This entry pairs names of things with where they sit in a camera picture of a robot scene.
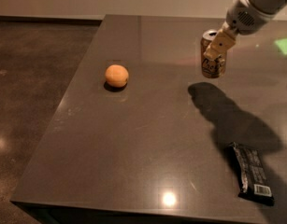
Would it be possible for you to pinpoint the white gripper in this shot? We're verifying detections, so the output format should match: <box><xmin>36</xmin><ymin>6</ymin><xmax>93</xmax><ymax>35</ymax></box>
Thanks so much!
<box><xmin>204</xmin><ymin>0</ymin><xmax>275</xmax><ymax>61</ymax></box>

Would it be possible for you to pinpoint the orange soda can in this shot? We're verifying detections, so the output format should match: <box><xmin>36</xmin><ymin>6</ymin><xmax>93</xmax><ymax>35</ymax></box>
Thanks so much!
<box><xmin>200</xmin><ymin>29</ymin><xmax>227</xmax><ymax>78</ymax></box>

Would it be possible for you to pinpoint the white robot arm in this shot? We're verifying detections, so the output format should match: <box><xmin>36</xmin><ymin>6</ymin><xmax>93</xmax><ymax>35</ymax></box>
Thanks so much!
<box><xmin>204</xmin><ymin>0</ymin><xmax>287</xmax><ymax>61</ymax></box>

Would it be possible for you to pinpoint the orange fruit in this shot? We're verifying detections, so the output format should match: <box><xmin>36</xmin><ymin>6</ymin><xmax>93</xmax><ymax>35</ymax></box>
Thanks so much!
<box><xmin>105</xmin><ymin>64</ymin><xmax>129</xmax><ymax>88</ymax></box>

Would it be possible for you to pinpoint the black snack bar wrapper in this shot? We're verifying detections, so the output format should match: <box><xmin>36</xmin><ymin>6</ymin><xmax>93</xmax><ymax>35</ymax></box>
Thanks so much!
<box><xmin>226</xmin><ymin>142</ymin><xmax>275</xmax><ymax>206</ymax></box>

